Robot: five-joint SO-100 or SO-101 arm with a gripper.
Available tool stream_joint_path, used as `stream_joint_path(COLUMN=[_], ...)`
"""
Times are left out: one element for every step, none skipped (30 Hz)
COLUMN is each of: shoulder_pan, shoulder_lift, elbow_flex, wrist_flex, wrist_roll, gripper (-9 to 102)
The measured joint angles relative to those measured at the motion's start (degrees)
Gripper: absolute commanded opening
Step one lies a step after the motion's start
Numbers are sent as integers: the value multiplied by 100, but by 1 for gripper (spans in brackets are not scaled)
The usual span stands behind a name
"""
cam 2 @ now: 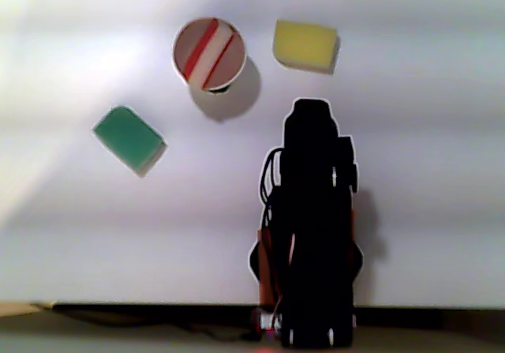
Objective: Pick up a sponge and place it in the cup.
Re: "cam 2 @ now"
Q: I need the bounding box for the small controller board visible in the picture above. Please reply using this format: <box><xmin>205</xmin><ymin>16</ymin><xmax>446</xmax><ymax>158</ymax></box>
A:
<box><xmin>252</xmin><ymin>307</ymin><xmax>285</xmax><ymax>340</ymax></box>

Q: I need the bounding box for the white cup with green tape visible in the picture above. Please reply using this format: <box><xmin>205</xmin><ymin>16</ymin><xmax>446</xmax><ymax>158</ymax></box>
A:
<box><xmin>171</xmin><ymin>16</ymin><xmax>249</xmax><ymax>96</ymax></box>

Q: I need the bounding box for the yellow and white sponge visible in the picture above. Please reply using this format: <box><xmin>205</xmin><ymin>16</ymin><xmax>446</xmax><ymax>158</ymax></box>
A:
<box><xmin>271</xmin><ymin>19</ymin><xmax>341</xmax><ymax>76</ymax></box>

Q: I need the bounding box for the green and white sponge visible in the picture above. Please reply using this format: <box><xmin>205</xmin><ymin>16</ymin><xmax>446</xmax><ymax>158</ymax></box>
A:
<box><xmin>92</xmin><ymin>105</ymin><xmax>169</xmax><ymax>178</ymax></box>

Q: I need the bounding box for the red and white sponge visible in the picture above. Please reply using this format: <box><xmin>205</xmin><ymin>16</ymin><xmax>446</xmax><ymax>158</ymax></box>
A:
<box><xmin>183</xmin><ymin>17</ymin><xmax>238</xmax><ymax>89</ymax></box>

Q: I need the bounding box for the small orange tape piece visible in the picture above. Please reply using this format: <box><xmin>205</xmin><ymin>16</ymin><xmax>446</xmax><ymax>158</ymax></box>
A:
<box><xmin>256</xmin><ymin>229</ymin><xmax>278</xmax><ymax>307</ymax></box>

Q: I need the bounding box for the black cable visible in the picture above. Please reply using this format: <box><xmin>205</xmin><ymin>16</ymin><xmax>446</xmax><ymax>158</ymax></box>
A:
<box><xmin>258</xmin><ymin>147</ymin><xmax>283</xmax><ymax>227</ymax></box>

